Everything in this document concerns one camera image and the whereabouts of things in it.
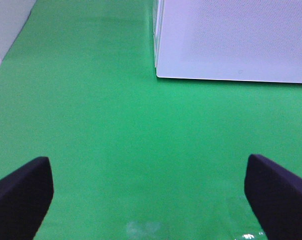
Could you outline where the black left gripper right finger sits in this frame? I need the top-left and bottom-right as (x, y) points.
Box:
(244, 154), (302, 240)

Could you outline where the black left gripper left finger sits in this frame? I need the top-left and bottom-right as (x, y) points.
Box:
(0, 156), (53, 240)

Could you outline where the white microwave oven body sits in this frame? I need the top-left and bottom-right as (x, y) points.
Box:
(152, 0), (165, 68)

